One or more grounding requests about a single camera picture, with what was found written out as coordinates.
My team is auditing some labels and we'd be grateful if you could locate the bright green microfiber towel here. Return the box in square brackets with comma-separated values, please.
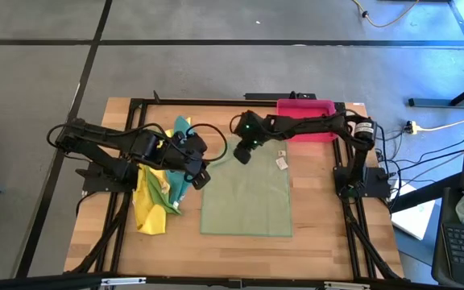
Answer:
[145, 165, 184, 216]

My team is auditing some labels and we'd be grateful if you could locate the yellow extension cable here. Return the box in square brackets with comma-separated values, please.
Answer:
[351, 0, 421, 29]

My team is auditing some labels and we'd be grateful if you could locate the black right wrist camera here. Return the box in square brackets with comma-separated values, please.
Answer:
[234, 143, 254, 165]

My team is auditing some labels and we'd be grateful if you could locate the black rig beam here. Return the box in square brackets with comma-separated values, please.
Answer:
[0, 271, 464, 290]

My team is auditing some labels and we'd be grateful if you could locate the grey cable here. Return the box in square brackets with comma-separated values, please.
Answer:
[396, 135, 464, 190]

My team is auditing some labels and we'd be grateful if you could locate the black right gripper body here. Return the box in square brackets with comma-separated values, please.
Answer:
[235, 131, 266, 151]

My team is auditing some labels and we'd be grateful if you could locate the pink plastic bin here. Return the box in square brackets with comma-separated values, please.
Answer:
[275, 98, 338, 143]

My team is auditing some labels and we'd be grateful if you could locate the grey-blue desk foot bar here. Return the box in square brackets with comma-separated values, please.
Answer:
[408, 97, 464, 109]

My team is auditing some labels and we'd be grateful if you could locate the pale green microfiber towel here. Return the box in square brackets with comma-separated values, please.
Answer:
[199, 139, 294, 238]

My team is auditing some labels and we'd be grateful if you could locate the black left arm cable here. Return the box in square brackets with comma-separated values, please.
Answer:
[184, 122, 229, 163]

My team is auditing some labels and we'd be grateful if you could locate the white flat box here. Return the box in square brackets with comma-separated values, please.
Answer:
[390, 179, 437, 242]

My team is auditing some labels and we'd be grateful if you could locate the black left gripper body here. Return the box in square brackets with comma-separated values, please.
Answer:
[175, 147, 209, 182]

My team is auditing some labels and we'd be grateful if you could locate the silver metal bracket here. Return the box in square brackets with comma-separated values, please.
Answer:
[100, 276, 147, 288]
[322, 280, 372, 290]

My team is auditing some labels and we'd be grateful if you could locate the white power strip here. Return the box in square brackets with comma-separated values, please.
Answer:
[402, 119, 419, 136]

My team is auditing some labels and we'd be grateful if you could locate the white power cord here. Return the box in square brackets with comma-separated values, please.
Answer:
[416, 118, 464, 133]

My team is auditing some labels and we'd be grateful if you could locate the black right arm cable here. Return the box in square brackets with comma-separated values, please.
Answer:
[229, 114, 244, 137]

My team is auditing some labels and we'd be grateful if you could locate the black aluminium table frame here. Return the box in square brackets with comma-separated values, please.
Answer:
[64, 96, 408, 283]

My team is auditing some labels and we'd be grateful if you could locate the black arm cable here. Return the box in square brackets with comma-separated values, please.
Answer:
[229, 114, 244, 137]
[184, 122, 229, 163]

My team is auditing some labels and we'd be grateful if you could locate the teal microfiber towel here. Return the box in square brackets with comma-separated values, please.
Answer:
[166, 115, 195, 205]

